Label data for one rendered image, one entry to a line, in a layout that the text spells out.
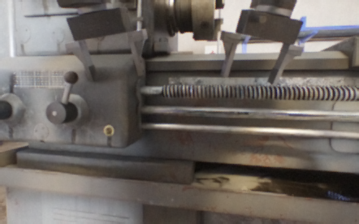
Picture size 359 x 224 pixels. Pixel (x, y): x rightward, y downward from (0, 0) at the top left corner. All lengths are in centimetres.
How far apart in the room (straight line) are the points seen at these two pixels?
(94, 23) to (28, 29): 49
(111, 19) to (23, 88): 39
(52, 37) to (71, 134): 39
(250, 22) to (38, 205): 93
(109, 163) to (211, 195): 38
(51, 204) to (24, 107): 38
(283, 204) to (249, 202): 8
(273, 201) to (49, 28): 91
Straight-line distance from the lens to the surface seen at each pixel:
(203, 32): 86
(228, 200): 54
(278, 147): 70
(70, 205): 85
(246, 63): 64
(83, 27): 50
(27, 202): 98
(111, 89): 55
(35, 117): 71
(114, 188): 60
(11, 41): 100
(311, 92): 61
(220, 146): 67
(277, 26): 49
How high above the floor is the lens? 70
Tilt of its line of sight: 4 degrees down
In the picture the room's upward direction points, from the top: 1 degrees clockwise
